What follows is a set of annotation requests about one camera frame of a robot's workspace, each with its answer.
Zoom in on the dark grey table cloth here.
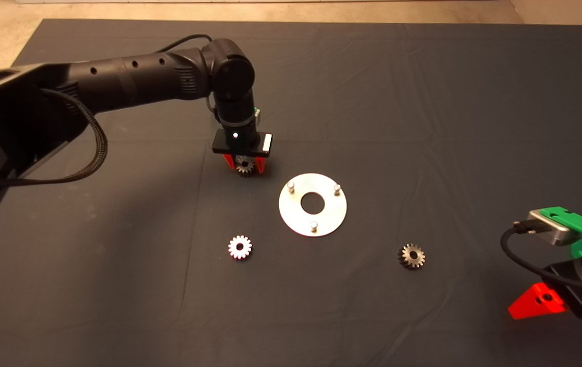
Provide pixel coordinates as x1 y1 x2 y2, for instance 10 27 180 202
0 19 582 367

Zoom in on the round metal carrier plate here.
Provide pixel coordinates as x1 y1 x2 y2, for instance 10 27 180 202
279 173 348 238

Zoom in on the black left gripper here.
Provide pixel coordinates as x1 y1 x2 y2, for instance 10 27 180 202
212 122 273 175

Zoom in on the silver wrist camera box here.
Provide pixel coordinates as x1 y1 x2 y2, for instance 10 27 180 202
527 209 577 246

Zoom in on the steel planetary gear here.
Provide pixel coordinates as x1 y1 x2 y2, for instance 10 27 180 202
228 235 253 260
235 157 257 178
398 243 426 270

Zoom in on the braided black cable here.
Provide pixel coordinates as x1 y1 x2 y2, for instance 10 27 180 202
0 88 109 202

